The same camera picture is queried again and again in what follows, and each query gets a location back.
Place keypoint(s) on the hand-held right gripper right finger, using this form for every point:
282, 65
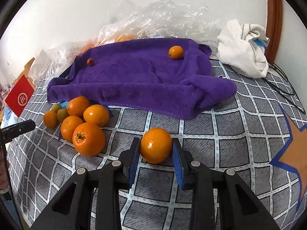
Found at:
178, 163

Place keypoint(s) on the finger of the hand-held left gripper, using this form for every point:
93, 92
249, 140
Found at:
19, 128

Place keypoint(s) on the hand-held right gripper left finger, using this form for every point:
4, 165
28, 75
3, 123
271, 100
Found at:
134, 158

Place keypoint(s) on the medium orange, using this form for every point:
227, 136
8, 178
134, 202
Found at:
156, 146
78, 106

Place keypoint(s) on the large orange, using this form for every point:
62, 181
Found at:
88, 140

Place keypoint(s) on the red card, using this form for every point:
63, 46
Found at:
19, 98

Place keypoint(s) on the small orange kumquat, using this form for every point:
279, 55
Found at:
176, 52
50, 119

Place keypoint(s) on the grey checkered bedsheet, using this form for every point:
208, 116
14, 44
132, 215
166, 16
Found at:
215, 148

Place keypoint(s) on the green kumquat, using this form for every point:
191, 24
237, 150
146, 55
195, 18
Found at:
56, 107
61, 114

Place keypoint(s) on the kumquat under orange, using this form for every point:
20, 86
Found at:
96, 115

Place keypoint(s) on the purple towel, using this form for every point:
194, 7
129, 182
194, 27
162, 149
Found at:
144, 81

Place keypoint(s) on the small red fruit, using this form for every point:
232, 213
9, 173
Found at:
90, 61

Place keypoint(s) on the plastic bag of kumquats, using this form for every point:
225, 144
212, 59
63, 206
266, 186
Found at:
115, 34

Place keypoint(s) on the white cloth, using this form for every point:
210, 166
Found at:
242, 50

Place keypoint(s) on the crumpled clear plastic bag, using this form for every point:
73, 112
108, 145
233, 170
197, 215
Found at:
163, 16

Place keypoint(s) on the brown wooden door frame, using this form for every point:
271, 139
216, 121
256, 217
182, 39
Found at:
274, 16

